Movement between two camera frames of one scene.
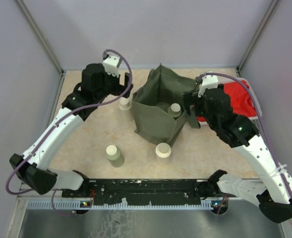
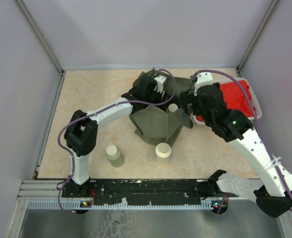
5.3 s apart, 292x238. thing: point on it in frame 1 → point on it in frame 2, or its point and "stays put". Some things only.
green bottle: x=115 y=156 stays put
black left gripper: x=120 y=88 → x=165 y=98
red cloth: x=242 y=99 stays put
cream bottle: x=163 y=150 stays put
